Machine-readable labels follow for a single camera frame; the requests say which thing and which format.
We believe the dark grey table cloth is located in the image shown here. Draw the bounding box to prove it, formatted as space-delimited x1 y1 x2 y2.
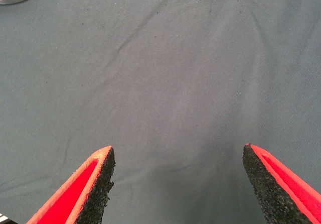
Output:
0 0 321 224

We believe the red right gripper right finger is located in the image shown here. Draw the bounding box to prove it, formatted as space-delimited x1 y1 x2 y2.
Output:
242 143 321 224

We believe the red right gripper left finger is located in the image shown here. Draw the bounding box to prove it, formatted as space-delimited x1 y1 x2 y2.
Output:
26 145 116 224

